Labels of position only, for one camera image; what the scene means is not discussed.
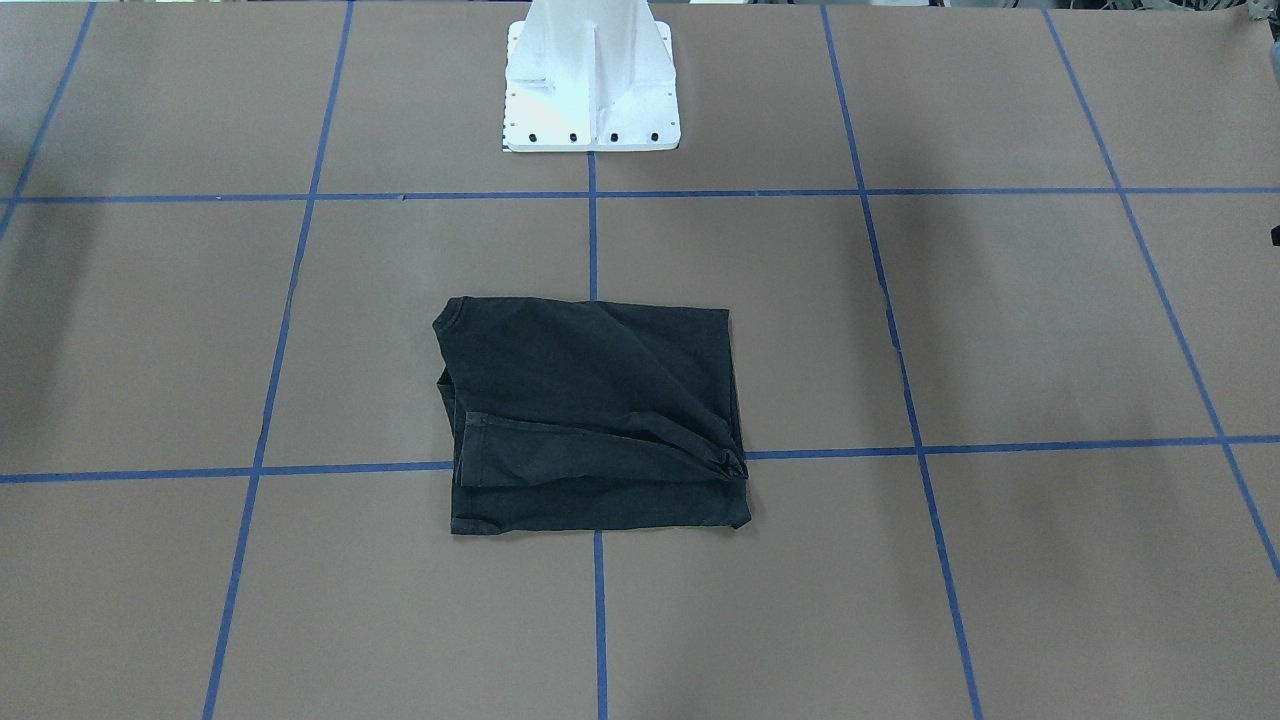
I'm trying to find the black graphic t-shirt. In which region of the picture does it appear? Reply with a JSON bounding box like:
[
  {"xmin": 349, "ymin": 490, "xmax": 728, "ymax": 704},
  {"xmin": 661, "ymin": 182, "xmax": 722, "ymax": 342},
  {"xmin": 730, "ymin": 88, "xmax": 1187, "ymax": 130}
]
[{"xmin": 431, "ymin": 297, "xmax": 753, "ymax": 536}]

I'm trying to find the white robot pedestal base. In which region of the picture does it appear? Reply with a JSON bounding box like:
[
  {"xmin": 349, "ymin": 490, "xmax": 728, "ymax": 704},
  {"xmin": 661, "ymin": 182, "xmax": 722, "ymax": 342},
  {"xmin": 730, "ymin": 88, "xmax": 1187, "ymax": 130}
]
[{"xmin": 502, "ymin": 1, "xmax": 682, "ymax": 152}]

